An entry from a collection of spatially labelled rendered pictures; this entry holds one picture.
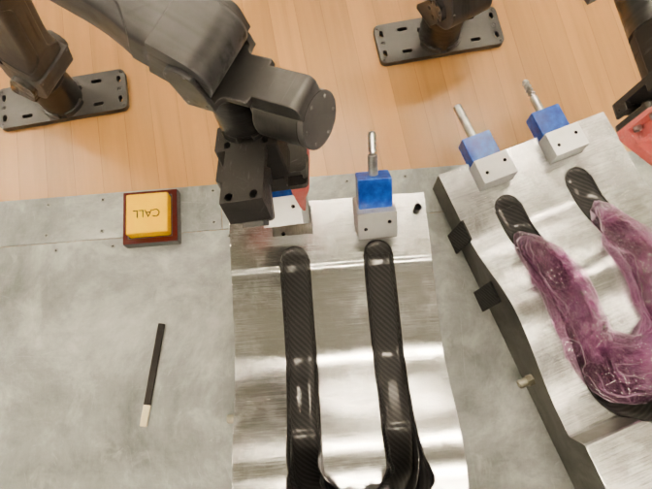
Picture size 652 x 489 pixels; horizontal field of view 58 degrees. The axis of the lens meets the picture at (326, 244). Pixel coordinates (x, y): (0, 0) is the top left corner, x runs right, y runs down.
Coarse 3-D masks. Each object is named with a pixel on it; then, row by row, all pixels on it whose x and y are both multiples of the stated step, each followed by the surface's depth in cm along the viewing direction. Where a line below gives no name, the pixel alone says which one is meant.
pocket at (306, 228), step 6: (276, 228) 80; (282, 228) 80; (288, 228) 80; (294, 228) 80; (300, 228) 80; (306, 228) 80; (276, 234) 80; (282, 234) 81; (288, 234) 80; (294, 234) 80; (300, 234) 80
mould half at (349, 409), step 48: (240, 240) 77; (288, 240) 77; (336, 240) 77; (384, 240) 77; (240, 288) 76; (336, 288) 76; (432, 288) 75; (240, 336) 74; (336, 336) 74; (432, 336) 74; (240, 384) 72; (336, 384) 71; (432, 384) 71; (240, 432) 68; (336, 432) 67; (432, 432) 67; (240, 480) 65; (336, 480) 65
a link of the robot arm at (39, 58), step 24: (0, 0) 60; (24, 0) 65; (0, 24) 65; (24, 24) 67; (0, 48) 73; (24, 48) 70; (48, 48) 75; (24, 72) 76; (48, 72) 78; (48, 96) 82
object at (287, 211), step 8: (272, 192) 74; (280, 192) 74; (288, 192) 73; (280, 200) 72; (288, 200) 72; (280, 208) 72; (288, 208) 72; (296, 208) 72; (280, 216) 72; (288, 216) 72; (296, 216) 72; (304, 216) 73; (272, 224) 73; (280, 224) 72; (288, 224) 72
